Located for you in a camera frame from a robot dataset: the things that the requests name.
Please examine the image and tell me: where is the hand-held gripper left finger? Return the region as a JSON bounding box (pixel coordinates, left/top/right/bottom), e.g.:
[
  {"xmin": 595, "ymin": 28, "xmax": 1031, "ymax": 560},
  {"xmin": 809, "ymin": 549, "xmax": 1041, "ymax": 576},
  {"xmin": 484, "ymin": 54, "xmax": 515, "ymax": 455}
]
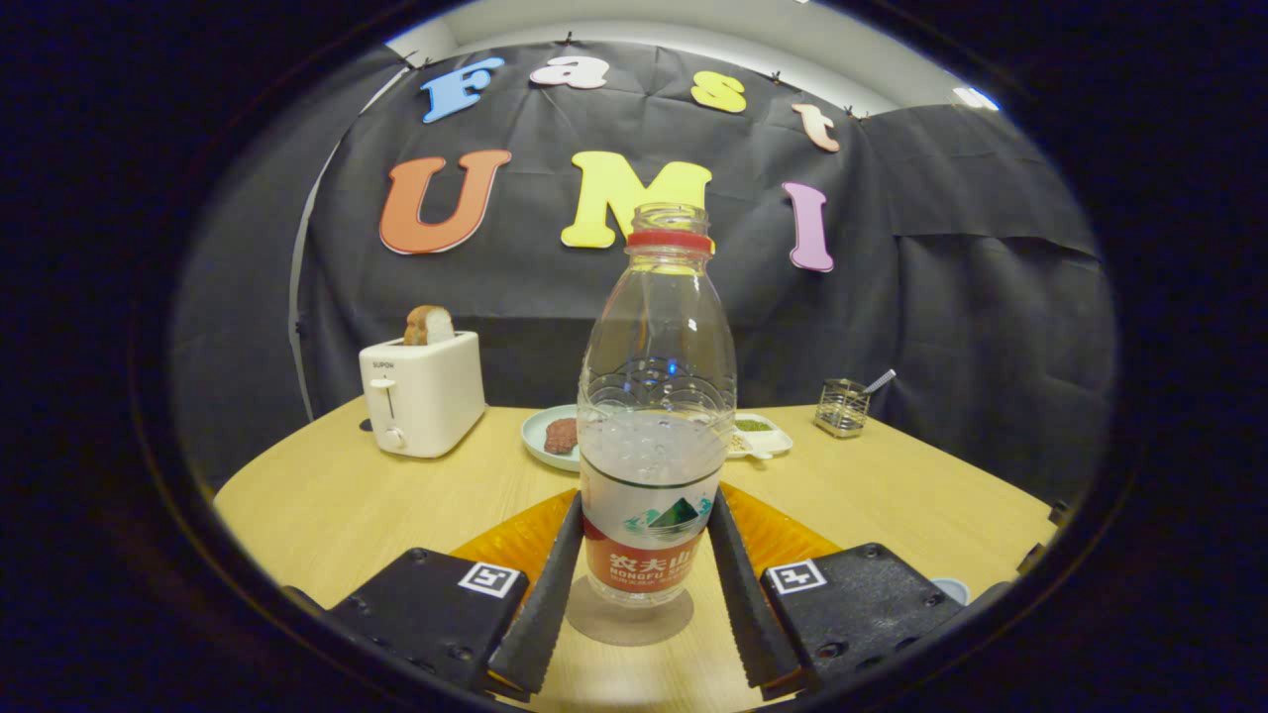
[{"xmin": 322, "ymin": 490, "xmax": 585, "ymax": 704}]

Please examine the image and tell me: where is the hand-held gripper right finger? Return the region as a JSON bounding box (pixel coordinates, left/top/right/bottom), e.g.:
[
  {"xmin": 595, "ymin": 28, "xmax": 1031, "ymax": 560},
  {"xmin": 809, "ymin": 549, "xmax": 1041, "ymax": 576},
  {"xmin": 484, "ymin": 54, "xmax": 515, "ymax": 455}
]
[{"xmin": 705, "ymin": 485, "xmax": 967, "ymax": 702}]

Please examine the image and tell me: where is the round brown coaster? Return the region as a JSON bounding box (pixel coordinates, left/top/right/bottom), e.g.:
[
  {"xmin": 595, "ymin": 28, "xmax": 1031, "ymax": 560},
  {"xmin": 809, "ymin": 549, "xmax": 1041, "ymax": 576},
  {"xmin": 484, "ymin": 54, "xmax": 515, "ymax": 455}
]
[{"xmin": 567, "ymin": 574, "xmax": 694, "ymax": 648}]

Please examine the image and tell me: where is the clear plastic bottle red label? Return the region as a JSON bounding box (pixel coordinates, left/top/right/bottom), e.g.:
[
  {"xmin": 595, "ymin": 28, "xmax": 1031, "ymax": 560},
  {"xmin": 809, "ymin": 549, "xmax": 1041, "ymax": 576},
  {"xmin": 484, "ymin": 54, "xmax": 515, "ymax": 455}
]
[{"xmin": 577, "ymin": 203, "xmax": 738, "ymax": 607}]

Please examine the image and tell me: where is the white divided dish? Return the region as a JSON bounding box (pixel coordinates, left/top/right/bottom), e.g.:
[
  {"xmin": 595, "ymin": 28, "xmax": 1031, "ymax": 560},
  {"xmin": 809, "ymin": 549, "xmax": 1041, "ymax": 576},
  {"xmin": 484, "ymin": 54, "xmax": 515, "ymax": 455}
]
[{"xmin": 728, "ymin": 412, "xmax": 794, "ymax": 461}]

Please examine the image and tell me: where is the pale green plate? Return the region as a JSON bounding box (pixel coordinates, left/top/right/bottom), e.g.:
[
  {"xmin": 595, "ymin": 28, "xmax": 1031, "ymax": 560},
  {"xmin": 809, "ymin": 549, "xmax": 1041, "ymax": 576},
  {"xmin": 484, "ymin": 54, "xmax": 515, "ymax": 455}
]
[{"xmin": 521, "ymin": 403, "xmax": 585, "ymax": 472}]

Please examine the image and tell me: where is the wooden table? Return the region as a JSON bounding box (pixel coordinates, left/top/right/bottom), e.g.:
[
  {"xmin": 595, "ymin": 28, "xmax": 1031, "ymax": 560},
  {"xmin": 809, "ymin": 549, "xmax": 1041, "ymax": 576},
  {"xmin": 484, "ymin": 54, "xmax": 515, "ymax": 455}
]
[{"xmin": 213, "ymin": 394, "xmax": 1059, "ymax": 709}]

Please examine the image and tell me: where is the white toaster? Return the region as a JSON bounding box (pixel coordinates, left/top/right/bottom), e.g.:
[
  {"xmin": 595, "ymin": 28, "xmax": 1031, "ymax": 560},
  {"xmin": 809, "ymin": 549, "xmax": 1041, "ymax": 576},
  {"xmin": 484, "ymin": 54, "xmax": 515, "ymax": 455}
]
[{"xmin": 359, "ymin": 331, "xmax": 487, "ymax": 459}]

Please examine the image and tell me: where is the bread slice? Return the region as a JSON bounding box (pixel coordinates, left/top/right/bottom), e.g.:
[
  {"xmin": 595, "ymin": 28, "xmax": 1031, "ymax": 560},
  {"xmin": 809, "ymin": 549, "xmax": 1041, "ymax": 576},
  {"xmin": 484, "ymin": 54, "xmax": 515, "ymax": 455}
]
[{"xmin": 403, "ymin": 305, "xmax": 457, "ymax": 347}]

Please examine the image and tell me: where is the black backdrop cloth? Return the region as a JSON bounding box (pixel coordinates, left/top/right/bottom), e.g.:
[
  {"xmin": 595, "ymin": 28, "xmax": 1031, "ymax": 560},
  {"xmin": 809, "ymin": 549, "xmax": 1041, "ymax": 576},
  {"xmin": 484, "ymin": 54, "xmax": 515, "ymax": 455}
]
[{"xmin": 168, "ymin": 40, "xmax": 1120, "ymax": 506}]

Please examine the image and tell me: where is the wire mesh holder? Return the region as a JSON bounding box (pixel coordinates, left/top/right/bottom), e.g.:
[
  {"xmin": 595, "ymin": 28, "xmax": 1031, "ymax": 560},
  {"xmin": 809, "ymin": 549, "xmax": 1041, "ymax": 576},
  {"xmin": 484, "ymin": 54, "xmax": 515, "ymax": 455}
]
[{"xmin": 813, "ymin": 378, "xmax": 871, "ymax": 439}]

